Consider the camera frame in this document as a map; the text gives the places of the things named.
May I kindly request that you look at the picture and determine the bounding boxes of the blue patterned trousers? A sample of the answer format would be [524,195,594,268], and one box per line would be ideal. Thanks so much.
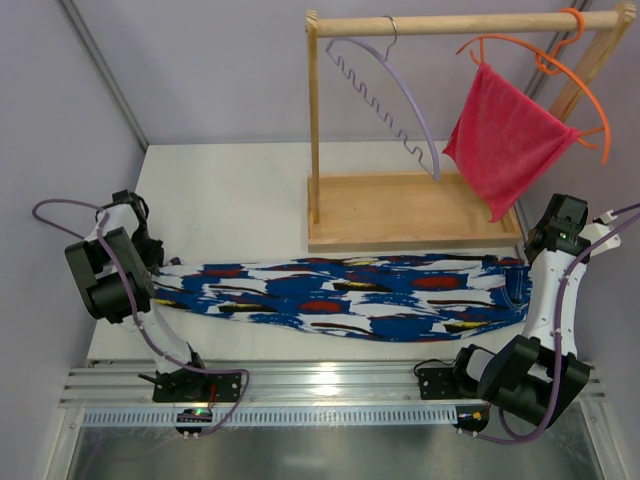
[152,253,533,343]

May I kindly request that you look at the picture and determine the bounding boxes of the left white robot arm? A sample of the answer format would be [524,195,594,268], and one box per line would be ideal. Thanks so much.
[65,190,205,393]

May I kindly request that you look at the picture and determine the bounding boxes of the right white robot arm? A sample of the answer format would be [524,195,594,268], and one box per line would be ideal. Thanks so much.
[452,194,621,427]

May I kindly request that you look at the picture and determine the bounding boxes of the orange clothes hanger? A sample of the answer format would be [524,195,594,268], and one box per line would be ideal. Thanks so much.
[456,7,615,165]

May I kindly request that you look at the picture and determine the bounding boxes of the pink cloth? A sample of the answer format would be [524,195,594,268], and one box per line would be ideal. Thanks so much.
[443,63,579,223]

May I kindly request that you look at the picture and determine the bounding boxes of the wooden clothes rack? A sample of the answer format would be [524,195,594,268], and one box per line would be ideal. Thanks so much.
[305,2,636,253]

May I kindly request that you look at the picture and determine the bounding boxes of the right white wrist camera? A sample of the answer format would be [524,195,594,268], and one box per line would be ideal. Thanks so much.
[580,210,621,257]

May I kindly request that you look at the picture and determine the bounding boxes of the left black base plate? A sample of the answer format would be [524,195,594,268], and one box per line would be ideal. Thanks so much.
[138,369,242,403]

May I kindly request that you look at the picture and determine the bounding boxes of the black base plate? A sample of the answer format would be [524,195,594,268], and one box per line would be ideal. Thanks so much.
[138,369,242,403]
[413,360,478,400]

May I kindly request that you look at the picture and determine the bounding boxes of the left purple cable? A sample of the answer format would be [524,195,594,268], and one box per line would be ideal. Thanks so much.
[31,198,251,437]

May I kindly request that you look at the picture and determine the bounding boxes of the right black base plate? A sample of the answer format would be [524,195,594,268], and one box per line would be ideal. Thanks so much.
[413,360,478,400]

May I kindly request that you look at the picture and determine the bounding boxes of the aluminium mounting rail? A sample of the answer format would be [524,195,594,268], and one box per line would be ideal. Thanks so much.
[58,358,606,407]

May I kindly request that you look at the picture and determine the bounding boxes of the slotted cable duct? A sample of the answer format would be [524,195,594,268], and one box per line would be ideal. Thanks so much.
[81,405,458,428]

